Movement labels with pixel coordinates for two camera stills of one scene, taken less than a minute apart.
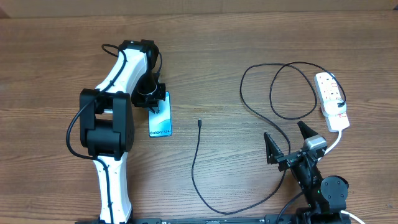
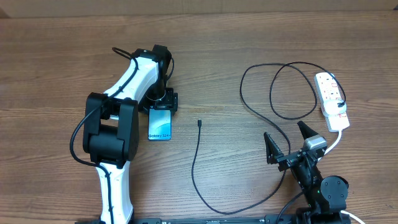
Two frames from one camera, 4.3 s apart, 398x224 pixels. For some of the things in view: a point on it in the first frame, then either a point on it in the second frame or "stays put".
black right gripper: [288, 160] stays put
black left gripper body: [148, 94] to [168, 101]
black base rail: [226, 219] stays put
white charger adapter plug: [331, 108] stays put
